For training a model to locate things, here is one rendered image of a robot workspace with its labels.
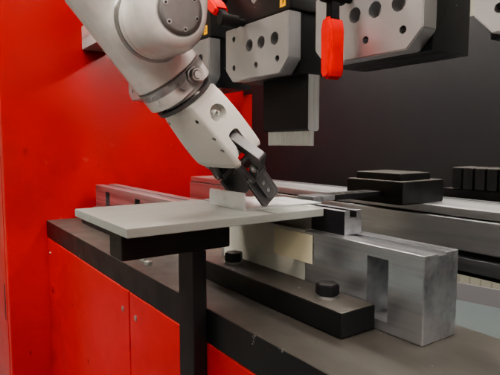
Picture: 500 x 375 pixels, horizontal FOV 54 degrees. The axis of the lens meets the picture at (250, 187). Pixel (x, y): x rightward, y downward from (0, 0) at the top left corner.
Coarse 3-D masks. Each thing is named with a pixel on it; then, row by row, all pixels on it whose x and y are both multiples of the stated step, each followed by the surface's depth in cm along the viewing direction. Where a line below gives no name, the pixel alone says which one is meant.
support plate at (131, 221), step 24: (96, 216) 56; (120, 216) 56; (144, 216) 56; (168, 216) 56; (192, 216) 56; (216, 216) 56; (240, 216) 56; (264, 216) 57; (288, 216) 59; (312, 216) 62
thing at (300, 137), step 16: (272, 80) 71; (288, 80) 68; (304, 80) 65; (272, 96) 71; (288, 96) 68; (304, 96) 66; (272, 112) 71; (288, 112) 69; (304, 112) 66; (272, 128) 72; (288, 128) 69; (304, 128) 66; (272, 144) 73; (288, 144) 70; (304, 144) 67
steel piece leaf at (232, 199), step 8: (216, 192) 66; (224, 192) 64; (232, 192) 62; (216, 200) 66; (224, 200) 64; (232, 200) 62; (240, 200) 61; (248, 200) 70; (256, 200) 70; (272, 200) 70; (280, 200) 70; (240, 208) 61; (248, 208) 61; (256, 208) 61; (264, 208) 62
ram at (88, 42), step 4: (88, 36) 130; (92, 36) 127; (84, 40) 133; (88, 40) 130; (92, 40) 127; (84, 44) 133; (88, 44) 130; (92, 44) 127; (96, 44) 127; (84, 48) 133; (88, 48) 133; (92, 48) 133; (96, 48) 133; (100, 48) 133
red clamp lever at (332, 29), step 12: (324, 0) 51; (336, 0) 52; (348, 0) 53; (336, 12) 52; (324, 24) 52; (336, 24) 52; (324, 36) 52; (336, 36) 52; (324, 48) 52; (336, 48) 52; (324, 60) 52; (336, 60) 52; (324, 72) 52; (336, 72) 52
